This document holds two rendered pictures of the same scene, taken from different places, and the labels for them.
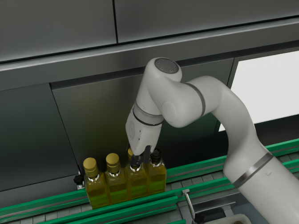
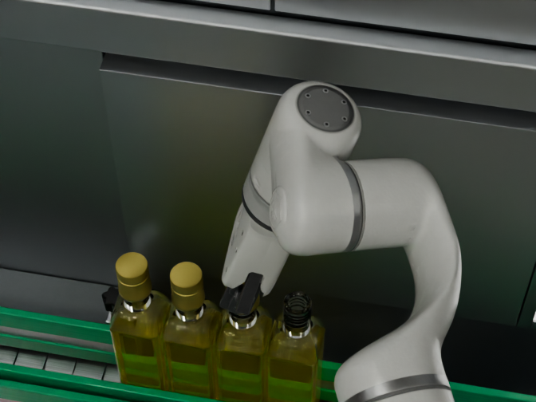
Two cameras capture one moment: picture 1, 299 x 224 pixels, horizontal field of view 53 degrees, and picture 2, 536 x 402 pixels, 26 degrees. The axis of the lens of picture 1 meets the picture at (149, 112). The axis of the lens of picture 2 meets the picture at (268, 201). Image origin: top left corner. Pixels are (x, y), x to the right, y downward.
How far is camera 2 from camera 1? 0.46 m
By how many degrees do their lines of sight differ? 17
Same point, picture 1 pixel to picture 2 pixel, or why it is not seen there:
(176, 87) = (313, 165)
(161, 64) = (313, 101)
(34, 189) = (18, 283)
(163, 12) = not seen: outside the picture
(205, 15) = (506, 9)
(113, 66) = (250, 61)
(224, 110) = (421, 256)
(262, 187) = not seen: outside the picture
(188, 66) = (441, 118)
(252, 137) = (414, 329)
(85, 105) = (170, 127)
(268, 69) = not seen: outside the picture
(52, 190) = (57, 302)
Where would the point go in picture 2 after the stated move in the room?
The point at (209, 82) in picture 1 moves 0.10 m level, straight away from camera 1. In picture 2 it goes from (402, 179) to (474, 110)
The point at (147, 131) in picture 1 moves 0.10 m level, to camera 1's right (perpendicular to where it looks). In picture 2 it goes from (256, 239) to (358, 279)
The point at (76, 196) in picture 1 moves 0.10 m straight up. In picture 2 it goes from (98, 337) to (88, 291)
